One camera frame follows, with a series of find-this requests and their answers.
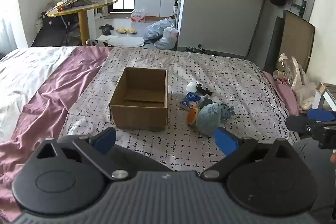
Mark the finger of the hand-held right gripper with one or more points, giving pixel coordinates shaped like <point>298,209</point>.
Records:
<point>321,114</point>
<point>298,123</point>

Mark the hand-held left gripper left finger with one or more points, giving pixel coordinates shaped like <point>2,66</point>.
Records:
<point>105,139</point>

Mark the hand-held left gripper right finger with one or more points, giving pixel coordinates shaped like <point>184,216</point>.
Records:
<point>225,142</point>

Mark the blue plush toy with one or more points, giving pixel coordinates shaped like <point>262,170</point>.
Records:
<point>210,119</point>

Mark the brown cardboard box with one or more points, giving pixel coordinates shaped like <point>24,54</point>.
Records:
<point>139,117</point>

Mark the black item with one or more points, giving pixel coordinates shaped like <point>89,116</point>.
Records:
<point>207,101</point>

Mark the person's right hand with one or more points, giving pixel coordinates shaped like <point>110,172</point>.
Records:
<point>333,158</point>

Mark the white framed stand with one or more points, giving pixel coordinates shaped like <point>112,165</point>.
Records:
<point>325,94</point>

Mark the person's grey trouser leg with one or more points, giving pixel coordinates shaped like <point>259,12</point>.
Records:
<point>304,154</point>

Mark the crumpled clear plastic bag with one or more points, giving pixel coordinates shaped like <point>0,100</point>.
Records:
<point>304,90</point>

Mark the pink bed sheet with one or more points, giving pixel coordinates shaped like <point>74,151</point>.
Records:
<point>286,95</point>

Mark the blue tissue packet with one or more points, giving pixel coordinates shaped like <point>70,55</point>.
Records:
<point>191,100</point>

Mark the clear plastic bottle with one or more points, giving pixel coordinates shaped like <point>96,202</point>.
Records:
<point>286,69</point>

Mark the black lace cloth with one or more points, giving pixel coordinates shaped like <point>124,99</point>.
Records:
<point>204,89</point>

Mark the white plastic packet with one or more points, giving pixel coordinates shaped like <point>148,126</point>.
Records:
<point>191,86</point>

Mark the pink quilt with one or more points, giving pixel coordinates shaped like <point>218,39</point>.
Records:
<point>52,98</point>

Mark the brown board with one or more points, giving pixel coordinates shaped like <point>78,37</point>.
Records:
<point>296,40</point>

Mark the black board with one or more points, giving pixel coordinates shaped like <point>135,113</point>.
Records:
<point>273,43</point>

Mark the black-patterned white bed sheet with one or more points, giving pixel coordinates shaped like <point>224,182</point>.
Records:
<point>183,64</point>

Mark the white floor mat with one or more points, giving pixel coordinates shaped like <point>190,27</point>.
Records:
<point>123,41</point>

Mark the white quilt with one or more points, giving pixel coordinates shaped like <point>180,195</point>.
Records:
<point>23,74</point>

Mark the black slipper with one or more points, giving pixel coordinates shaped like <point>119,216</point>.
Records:
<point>106,32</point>
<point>106,27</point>

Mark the yellow slipper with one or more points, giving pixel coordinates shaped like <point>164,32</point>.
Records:
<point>131,30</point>
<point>121,29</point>

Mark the white plastic bag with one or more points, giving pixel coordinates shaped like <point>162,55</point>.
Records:
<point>168,37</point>

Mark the black suitcase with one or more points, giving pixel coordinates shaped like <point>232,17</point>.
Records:
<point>52,29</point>

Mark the blue-grey trash bag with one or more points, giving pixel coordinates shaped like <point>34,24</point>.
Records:
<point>157,28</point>

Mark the pack of water bottles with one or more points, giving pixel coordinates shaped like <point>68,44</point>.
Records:
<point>138,16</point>

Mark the gold-edged round table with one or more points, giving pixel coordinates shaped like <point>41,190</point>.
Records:
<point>86,5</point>

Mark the black spray bottle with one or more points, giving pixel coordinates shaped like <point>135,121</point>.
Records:
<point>176,7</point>

